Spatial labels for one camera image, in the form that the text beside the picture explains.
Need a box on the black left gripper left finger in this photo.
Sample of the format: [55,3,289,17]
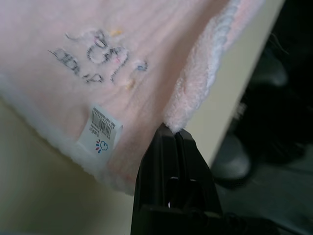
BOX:
[133,122,178,209]

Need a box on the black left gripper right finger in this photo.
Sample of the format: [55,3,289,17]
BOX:
[171,131,223,216]

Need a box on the pink towel with embroidery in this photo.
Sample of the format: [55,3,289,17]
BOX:
[0,0,266,196]

